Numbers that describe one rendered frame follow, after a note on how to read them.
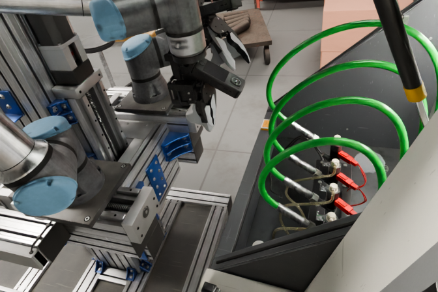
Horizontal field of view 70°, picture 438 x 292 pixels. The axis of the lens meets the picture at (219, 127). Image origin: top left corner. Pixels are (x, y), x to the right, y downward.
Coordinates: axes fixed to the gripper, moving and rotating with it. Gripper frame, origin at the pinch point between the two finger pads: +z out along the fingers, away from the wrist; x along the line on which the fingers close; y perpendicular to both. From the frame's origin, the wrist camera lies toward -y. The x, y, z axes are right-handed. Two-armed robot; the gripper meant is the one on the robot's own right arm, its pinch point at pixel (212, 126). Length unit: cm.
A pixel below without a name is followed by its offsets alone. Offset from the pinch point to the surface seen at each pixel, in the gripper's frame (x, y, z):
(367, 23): -11.2, -31.8, -20.8
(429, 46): -11.2, -43.3, -16.2
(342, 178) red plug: -1.6, -31.0, 13.5
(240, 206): 3.0, -5.4, 25.9
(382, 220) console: 28.6, -33.7, -12.7
